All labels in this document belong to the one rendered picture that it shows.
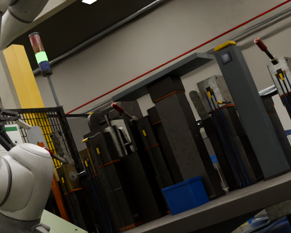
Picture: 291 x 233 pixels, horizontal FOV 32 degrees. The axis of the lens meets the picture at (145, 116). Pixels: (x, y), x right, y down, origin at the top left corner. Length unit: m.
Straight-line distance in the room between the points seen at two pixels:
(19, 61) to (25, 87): 0.17
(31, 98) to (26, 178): 1.70
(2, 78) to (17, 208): 8.74
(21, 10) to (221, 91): 0.75
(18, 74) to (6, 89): 6.91
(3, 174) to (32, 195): 0.12
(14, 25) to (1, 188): 0.56
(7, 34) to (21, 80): 1.50
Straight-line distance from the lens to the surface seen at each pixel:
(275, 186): 1.20
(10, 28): 1.81
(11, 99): 10.17
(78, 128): 5.74
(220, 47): 1.72
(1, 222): 1.69
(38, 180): 1.63
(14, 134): 3.00
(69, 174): 2.30
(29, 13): 1.76
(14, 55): 3.37
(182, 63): 1.73
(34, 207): 1.66
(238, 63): 1.68
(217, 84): 1.88
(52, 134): 2.35
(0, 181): 1.57
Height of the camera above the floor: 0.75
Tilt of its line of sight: 9 degrees up
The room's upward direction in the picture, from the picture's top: 21 degrees counter-clockwise
